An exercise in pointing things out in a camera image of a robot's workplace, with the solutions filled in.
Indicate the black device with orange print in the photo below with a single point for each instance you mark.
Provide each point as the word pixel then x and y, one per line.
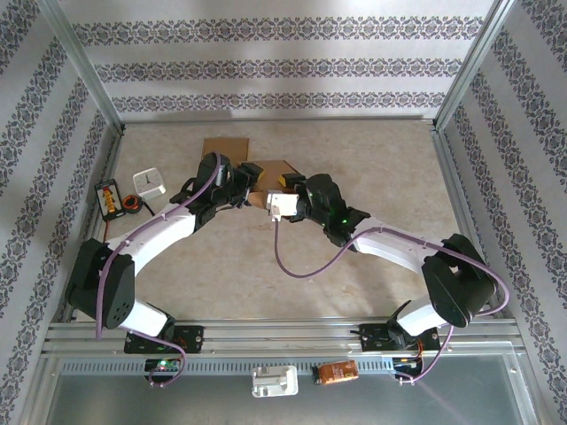
pixel 108 199

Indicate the green circuit board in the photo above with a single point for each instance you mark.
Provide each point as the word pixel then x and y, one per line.
pixel 170 365
pixel 405 363

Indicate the left green circuit board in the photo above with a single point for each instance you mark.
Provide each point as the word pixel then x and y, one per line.
pixel 170 365

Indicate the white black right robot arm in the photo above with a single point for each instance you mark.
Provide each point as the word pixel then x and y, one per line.
pixel 390 243

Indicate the aluminium side rail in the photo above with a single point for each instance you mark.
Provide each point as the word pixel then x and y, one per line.
pixel 113 155
pixel 457 195

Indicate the white square alarm clock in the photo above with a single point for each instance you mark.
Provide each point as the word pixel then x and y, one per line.
pixel 148 181

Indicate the aluminium mounting rail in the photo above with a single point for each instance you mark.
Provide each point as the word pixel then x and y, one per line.
pixel 283 336

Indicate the right aluminium side rail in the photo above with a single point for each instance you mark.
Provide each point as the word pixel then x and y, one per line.
pixel 457 195

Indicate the brown cardboard mailer box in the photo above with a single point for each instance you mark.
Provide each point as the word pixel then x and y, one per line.
pixel 226 148
pixel 277 167

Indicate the white plastic holder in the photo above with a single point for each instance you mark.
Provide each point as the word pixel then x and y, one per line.
pixel 274 385

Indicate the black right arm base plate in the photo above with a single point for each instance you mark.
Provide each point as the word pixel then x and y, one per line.
pixel 372 338

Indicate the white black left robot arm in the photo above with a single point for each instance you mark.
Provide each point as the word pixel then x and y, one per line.
pixel 150 234

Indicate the left aluminium frame post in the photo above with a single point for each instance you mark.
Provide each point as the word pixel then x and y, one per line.
pixel 80 57

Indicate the orange brown battery pack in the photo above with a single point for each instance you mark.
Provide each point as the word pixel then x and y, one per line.
pixel 336 372

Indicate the right green circuit board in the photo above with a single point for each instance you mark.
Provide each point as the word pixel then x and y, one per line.
pixel 405 363

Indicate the aluminium frame post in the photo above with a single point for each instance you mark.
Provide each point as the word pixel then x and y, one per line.
pixel 80 57
pixel 475 57

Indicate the grey metal sheet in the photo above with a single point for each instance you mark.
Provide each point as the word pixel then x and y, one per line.
pixel 177 403

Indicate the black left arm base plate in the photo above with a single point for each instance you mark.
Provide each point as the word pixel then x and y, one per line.
pixel 190 338

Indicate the aluminium back rail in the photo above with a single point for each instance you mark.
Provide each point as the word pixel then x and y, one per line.
pixel 266 120

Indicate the left aluminium side rail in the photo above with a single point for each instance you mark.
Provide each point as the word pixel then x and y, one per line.
pixel 113 155

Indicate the right aluminium frame post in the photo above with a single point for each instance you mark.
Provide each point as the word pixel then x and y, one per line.
pixel 475 57

